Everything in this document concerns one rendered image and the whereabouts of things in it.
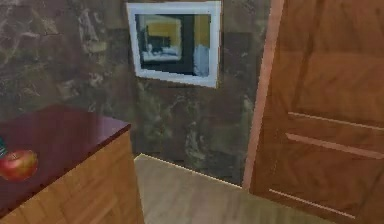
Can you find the teal object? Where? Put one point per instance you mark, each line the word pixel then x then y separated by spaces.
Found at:
pixel 1 147

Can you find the red apple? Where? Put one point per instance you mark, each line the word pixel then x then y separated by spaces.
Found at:
pixel 18 165

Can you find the white framed wall picture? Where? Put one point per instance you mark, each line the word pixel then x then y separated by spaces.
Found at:
pixel 173 43

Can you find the wooden cabinet with maroon top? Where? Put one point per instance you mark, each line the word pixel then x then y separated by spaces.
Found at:
pixel 73 173

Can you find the brown wooden room door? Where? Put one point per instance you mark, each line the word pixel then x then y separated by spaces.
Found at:
pixel 326 100

